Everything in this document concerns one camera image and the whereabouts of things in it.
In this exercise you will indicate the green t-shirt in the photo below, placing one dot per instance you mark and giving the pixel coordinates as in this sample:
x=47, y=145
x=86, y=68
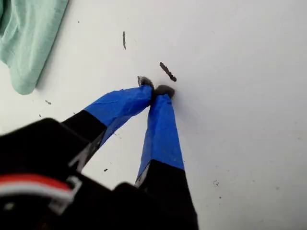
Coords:
x=24, y=48

